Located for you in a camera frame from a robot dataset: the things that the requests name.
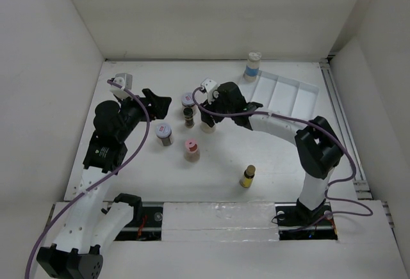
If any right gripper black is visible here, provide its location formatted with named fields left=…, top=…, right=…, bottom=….
left=199, top=90, right=234, bottom=127

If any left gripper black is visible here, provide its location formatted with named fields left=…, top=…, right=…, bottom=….
left=116, top=88, right=170, bottom=141

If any black-nozzle white powder bottle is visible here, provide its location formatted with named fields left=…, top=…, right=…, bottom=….
left=201, top=117, right=217, bottom=133

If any small black-cap spice bottle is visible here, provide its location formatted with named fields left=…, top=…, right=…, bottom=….
left=183, top=107, right=195, bottom=128

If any brown jar grey lid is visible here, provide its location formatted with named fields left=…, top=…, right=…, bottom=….
left=181, top=92, right=195, bottom=108

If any pink-lid spice bottle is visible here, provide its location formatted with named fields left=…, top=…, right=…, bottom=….
left=184, top=139, right=200, bottom=163

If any blue-label white spice bottle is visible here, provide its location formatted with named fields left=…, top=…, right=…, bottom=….
left=243, top=51, right=262, bottom=82

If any white divided organizer tray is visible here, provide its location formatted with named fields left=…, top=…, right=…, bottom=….
left=238, top=71, right=319, bottom=120

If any yellow-label brown small bottle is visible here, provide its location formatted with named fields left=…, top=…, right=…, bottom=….
left=240, top=165, right=256, bottom=188

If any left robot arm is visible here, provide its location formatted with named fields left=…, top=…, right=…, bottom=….
left=37, top=88, right=172, bottom=278

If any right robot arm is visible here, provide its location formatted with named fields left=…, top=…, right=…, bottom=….
left=194, top=81, right=343, bottom=226

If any dark jar red-label lid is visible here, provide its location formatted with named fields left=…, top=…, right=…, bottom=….
left=155, top=122, right=173, bottom=147

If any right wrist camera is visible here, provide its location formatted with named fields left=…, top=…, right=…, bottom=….
left=201, top=78, right=218, bottom=104

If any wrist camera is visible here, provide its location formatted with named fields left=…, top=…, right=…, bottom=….
left=201, top=78, right=218, bottom=104
left=110, top=73, right=133, bottom=100

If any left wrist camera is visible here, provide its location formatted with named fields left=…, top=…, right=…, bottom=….
left=110, top=73, right=133, bottom=100

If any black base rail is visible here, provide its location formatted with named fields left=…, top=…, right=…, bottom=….
left=115, top=202, right=338, bottom=243

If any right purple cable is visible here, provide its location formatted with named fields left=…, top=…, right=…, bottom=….
left=191, top=87, right=374, bottom=232

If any purple cable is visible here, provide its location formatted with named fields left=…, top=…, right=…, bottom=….
left=191, top=87, right=374, bottom=232
left=24, top=79, right=151, bottom=279

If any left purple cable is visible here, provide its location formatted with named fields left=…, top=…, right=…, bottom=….
left=24, top=79, right=151, bottom=279

